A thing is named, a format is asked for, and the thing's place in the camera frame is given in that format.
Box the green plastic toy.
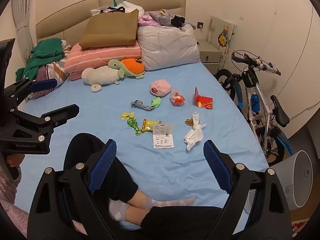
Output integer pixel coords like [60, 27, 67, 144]
[127, 119, 144, 136]

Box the white plastic waste bin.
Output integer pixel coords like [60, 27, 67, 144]
[260, 150, 314, 214]

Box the grey pillow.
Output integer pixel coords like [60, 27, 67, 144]
[137, 26, 201, 71]

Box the red cardboard box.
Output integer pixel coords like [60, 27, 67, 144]
[194, 87, 214, 110]

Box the white lion print board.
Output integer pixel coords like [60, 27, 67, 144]
[206, 15, 237, 56]

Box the person's left hand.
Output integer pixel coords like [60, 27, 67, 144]
[5, 154, 25, 167]

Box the orange snack wrapper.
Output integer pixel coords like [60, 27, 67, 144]
[169, 89, 187, 107]

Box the small green toy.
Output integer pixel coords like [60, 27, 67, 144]
[130, 97, 162, 111]

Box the blue bed sheet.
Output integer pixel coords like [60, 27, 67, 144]
[14, 61, 269, 230]

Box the white seal plush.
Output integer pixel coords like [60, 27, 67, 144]
[81, 65, 123, 93]

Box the striped cloth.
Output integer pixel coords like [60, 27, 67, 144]
[31, 61, 69, 99]

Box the person's right leg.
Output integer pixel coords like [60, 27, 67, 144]
[109, 200, 232, 240]

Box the brown paper bag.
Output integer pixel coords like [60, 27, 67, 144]
[79, 6, 139, 51]

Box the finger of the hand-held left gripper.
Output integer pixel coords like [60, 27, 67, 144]
[10, 103, 80, 143]
[5, 78, 58, 103]

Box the white and blue bicycle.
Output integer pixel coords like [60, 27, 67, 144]
[215, 50, 294, 167]

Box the yellow snack packet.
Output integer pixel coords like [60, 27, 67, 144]
[141, 118, 162, 132]

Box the person's left forearm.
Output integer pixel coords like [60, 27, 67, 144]
[0, 165, 30, 238]

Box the grey window curtain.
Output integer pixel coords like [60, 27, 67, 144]
[11, 0, 38, 55]

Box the white plastic bag green handle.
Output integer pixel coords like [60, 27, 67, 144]
[90, 0, 145, 16]

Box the white paper card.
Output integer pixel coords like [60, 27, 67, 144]
[153, 123, 174, 149]

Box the pink rolled sock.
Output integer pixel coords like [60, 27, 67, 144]
[149, 79, 172, 97]

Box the pink striped pillow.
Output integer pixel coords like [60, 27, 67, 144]
[64, 42, 142, 81]

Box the pink purple jacket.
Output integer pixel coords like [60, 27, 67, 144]
[138, 15, 160, 27]

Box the green garment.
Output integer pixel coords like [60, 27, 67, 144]
[15, 38, 65, 80]

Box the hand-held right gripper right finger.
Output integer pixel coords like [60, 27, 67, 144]
[203, 140, 293, 240]

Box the white crumpled tissue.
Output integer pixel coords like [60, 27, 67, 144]
[184, 112, 207, 152]

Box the white nightstand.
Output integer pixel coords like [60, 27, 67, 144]
[196, 40, 223, 67]

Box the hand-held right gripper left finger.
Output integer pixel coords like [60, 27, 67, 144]
[27, 139, 118, 240]

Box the turtle plush orange shell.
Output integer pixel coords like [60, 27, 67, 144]
[108, 58, 146, 80]

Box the black cloth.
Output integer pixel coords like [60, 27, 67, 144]
[171, 15, 186, 28]

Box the beige bed headboard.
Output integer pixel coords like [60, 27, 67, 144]
[35, 0, 187, 46]

